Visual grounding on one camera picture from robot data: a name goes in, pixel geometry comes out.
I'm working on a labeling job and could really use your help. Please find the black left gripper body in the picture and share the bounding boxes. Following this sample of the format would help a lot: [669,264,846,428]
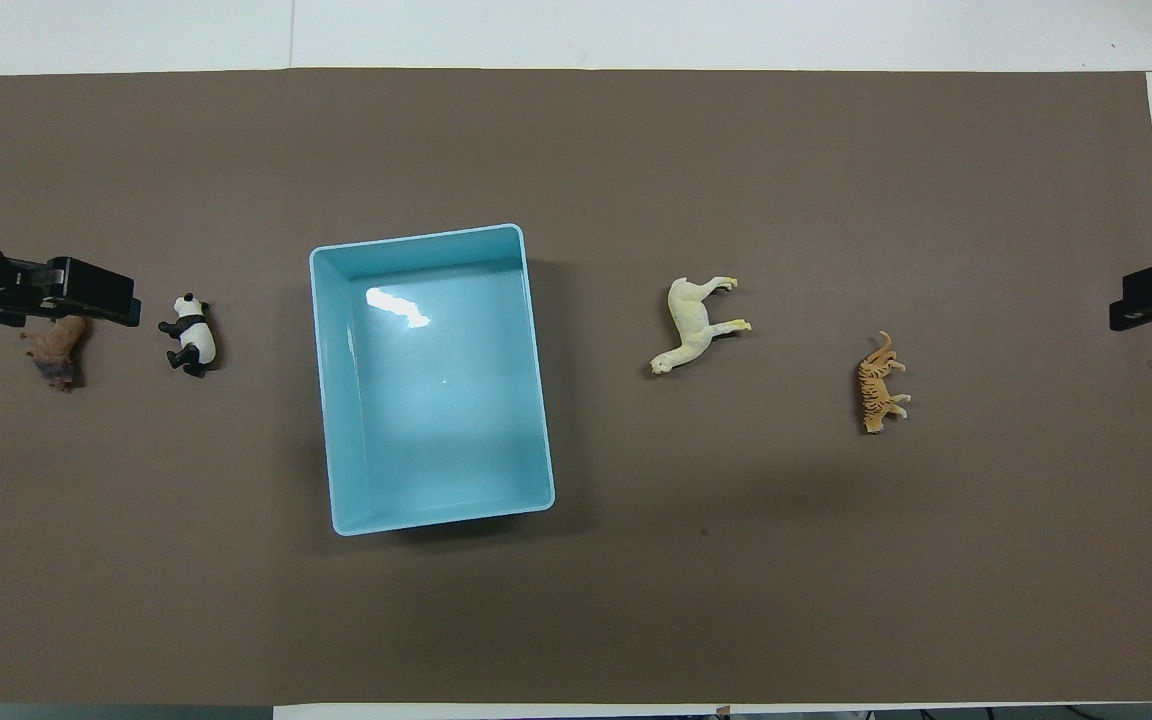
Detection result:
[0,257,142,327]

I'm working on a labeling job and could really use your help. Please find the brown lion toy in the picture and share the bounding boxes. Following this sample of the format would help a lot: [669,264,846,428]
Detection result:
[21,315,89,392]

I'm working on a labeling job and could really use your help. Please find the black and white panda toy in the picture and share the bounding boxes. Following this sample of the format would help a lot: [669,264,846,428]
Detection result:
[158,292,219,378]

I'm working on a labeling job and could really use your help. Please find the orange striped tiger toy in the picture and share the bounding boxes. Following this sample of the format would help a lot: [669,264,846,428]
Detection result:
[856,331,912,435]

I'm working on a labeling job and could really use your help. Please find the cream white llama toy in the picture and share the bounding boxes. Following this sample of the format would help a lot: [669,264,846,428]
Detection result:
[649,276,752,377]

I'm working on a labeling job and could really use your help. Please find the light blue storage box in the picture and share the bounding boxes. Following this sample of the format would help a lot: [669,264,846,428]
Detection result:
[309,223,556,537]

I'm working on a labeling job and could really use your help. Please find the brown table mat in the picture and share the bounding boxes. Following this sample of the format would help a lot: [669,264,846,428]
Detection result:
[0,68,1152,706]

